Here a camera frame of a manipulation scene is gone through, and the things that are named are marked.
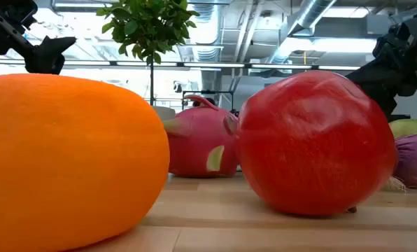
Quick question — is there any purple grape bunch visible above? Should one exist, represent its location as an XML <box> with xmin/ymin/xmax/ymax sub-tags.
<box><xmin>383</xmin><ymin>134</ymin><xmax>417</xmax><ymax>193</ymax></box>

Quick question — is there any pink dragon fruit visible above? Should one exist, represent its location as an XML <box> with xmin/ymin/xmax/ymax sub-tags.
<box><xmin>162</xmin><ymin>94</ymin><xmax>240</xmax><ymax>179</ymax></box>

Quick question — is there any orange fruit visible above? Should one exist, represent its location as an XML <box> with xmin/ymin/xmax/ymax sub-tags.
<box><xmin>0</xmin><ymin>73</ymin><xmax>171</xmax><ymax>252</ymax></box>

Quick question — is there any green leafy plant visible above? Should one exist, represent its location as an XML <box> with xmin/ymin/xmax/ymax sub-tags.
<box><xmin>96</xmin><ymin>0</ymin><xmax>201</xmax><ymax>106</ymax></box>

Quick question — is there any silver ventilation duct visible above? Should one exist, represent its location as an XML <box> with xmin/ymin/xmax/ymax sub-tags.
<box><xmin>264</xmin><ymin>0</ymin><xmax>337</xmax><ymax>66</ymax></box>

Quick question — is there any yellow-green lemon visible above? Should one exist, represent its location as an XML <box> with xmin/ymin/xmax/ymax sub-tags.
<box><xmin>389</xmin><ymin>118</ymin><xmax>417</xmax><ymax>139</ymax></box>

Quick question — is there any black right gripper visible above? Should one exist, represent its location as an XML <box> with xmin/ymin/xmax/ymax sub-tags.
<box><xmin>346</xmin><ymin>12</ymin><xmax>417</xmax><ymax>122</ymax></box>

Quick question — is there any red pomegranate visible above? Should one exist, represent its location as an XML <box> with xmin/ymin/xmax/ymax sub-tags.
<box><xmin>236</xmin><ymin>69</ymin><xmax>397</xmax><ymax>216</ymax></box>

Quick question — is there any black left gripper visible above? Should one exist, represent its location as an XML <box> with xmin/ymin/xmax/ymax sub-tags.
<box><xmin>0</xmin><ymin>0</ymin><xmax>77</xmax><ymax>76</ymax></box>

